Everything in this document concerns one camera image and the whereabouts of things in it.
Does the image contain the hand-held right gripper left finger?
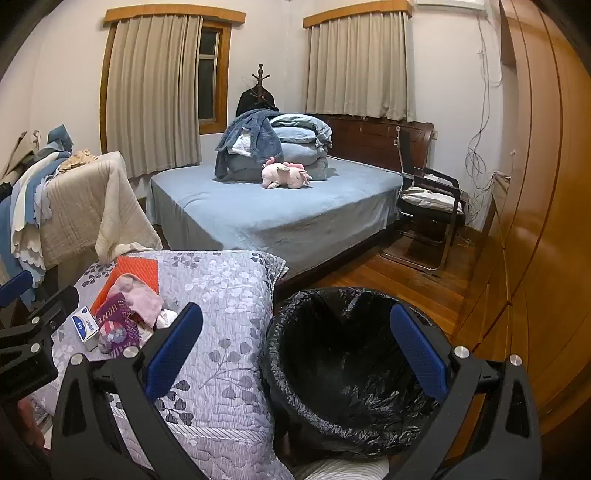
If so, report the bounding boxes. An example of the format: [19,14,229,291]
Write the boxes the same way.
[50,302,205,480]

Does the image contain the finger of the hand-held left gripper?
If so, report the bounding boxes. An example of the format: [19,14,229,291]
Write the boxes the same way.
[0,286,79,370]
[0,270,34,308]

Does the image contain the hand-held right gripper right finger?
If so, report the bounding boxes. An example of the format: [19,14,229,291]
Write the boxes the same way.
[389,302,543,480]

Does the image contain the white box with blue print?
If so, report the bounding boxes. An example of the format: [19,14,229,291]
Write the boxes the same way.
[71,305,105,352]

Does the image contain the trash bin with black bag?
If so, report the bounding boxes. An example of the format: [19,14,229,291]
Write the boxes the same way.
[261,286,455,457]

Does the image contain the person's left hand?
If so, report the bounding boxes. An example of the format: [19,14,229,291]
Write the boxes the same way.
[16,399,49,462]

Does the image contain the purple patterned sock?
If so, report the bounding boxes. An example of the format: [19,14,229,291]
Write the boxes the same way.
[95,292,141,358]

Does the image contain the pink cloth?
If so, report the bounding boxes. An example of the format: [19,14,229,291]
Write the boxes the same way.
[108,273,164,328]

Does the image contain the grey floral quilt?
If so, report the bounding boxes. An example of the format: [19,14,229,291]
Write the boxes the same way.
[28,249,296,480]

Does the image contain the blue and white scalloped cloth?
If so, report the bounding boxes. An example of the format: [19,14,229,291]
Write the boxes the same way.
[0,150,70,305]

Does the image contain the orange bubble wrap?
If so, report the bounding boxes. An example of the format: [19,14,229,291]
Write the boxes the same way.
[90,256,160,315]

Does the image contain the beige quilted blanket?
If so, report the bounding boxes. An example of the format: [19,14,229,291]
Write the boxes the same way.
[39,151,163,271]

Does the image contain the beige canvas cloth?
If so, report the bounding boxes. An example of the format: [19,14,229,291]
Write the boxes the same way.
[0,130,44,185]

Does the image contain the tan crumpled cloth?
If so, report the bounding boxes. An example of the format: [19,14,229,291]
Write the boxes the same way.
[59,148,101,172]

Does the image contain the white seat cushion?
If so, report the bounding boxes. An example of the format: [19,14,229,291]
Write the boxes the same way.
[402,174,462,215]

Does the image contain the dusty blue cloth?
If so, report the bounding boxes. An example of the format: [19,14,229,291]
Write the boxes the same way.
[44,124,75,155]

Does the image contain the light wooden desk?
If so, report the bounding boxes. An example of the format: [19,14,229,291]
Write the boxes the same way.
[480,170,512,241]

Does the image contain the bed with blue sheet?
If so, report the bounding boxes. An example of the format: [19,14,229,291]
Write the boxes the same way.
[145,154,411,287]

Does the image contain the black metal chair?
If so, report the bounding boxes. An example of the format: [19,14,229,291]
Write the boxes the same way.
[381,127,467,273]

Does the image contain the wooden wardrobe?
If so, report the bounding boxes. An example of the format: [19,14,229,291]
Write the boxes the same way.
[457,0,591,439]

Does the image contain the pink plush toy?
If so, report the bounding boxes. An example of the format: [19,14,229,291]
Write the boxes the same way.
[261,157,311,190]

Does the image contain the dark wooden headboard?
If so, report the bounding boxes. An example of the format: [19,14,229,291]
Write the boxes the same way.
[307,113,437,174]

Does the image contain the pile of folded blue duvets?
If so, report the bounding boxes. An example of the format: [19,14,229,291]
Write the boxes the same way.
[226,112,334,182]

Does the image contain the beige curtain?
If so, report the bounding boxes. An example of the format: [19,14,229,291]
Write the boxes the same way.
[305,10,416,121]
[106,14,204,178]

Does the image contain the blue fleece robe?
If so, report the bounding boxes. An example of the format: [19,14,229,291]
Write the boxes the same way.
[213,110,283,178]

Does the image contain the dark coat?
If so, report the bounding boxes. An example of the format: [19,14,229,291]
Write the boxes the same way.
[236,88,280,117]

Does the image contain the wooden framed window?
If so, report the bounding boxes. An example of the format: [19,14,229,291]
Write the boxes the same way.
[196,21,232,136]

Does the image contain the wooden coat rack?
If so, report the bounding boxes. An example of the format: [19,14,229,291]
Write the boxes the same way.
[249,64,274,112]

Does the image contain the wooden curtain pelmet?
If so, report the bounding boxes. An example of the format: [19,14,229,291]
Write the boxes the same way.
[302,0,413,28]
[104,4,245,26]

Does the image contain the white air conditioner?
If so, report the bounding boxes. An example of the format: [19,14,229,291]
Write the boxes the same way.
[416,0,490,17]

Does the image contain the white wall cables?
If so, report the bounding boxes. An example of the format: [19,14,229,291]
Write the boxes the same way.
[464,18,506,195]

